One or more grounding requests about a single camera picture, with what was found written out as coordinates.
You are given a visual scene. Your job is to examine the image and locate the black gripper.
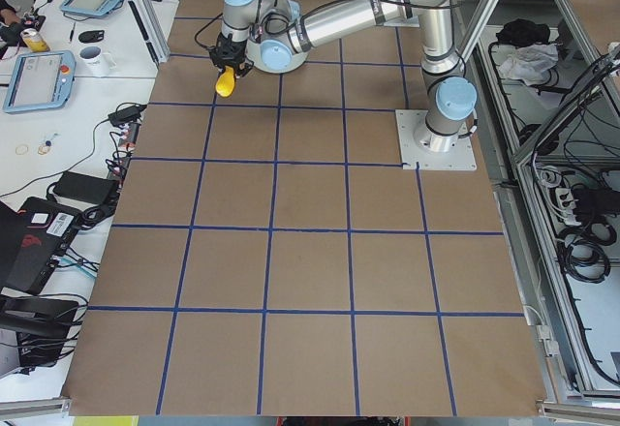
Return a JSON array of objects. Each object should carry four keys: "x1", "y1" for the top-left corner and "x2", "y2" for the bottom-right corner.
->
[{"x1": 208, "y1": 33, "x2": 253, "y2": 76}]

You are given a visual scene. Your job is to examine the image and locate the yellow drink can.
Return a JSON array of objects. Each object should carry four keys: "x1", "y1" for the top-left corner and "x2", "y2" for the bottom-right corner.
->
[{"x1": 20, "y1": 28, "x2": 50, "y2": 53}]

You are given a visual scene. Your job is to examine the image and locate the yellow corn cob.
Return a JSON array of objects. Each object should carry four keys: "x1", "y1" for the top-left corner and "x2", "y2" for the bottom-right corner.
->
[{"x1": 215, "y1": 67, "x2": 236, "y2": 98}]

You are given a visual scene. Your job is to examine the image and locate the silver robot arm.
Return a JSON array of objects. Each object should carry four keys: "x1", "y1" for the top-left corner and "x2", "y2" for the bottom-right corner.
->
[{"x1": 207, "y1": 0, "x2": 477, "y2": 153}]

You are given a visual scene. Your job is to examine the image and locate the crumpled white cloth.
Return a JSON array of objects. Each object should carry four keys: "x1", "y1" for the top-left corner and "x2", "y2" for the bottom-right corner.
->
[{"x1": 498, "y1": 44, "x2": 558, "y2": 85}]

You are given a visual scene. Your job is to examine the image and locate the lower teach pendant tablet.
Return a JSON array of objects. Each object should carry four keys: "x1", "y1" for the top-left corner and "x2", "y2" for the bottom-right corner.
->
[{"x1": 2, "y1": 50, "x2": 76, "y2": 113}]

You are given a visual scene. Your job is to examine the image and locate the white mug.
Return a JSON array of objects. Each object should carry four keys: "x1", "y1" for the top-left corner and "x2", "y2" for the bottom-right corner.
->
[{"x1": 79, "y1": 46, "x2": 117, "y2": 77}]

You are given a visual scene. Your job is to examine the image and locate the small black power adapter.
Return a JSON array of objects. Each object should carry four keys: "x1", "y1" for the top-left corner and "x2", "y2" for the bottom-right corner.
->
[{"x1": 108, "y1": 104, "x2": 147, "y2": 127}]

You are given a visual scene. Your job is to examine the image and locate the coiled black cables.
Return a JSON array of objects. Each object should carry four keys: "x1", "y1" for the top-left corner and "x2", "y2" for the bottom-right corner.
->
[{"x1": 555, "y1": 225, "x2": 612, "y2": 285}]

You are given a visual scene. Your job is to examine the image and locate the white power strip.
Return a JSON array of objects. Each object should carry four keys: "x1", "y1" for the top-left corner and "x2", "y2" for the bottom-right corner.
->
[{"x1": 106, "y1": 120, "x2": 141, "y2": 182}]

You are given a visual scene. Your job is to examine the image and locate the black power brick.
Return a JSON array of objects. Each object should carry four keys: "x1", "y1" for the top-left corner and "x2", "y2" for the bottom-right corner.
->
[{"x1": 52, "y1": 171, "x2": 119, "y2": 204}]

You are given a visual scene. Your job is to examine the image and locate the black cloth bundle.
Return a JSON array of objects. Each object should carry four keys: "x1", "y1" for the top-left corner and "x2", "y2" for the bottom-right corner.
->
[{"x1": 496, "y1": 18, "x2": 550, "y2": 47}]

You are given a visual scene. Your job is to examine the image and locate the black laptop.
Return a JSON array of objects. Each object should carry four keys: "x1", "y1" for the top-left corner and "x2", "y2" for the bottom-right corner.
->
[{"x1": 1, "y1": 197, "x2": 81, "y2": 295}]

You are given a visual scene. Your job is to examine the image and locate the black computer mouse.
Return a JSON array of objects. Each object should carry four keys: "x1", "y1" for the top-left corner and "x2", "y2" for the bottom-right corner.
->
[{"x1": 78, "y1": 30, "x2": 105, "y2": 44}]

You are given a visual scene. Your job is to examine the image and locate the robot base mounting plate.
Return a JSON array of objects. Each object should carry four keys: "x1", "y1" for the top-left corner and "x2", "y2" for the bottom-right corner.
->
[{"x1": 395, "y1": 109, "x2": 477, "y2": 171}]

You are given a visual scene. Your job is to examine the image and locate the aluminium frame post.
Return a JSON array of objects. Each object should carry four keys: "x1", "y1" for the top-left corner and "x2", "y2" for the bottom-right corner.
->
[{"x1": 127, "y1": 0, "x2": 170, "y2": 66}]

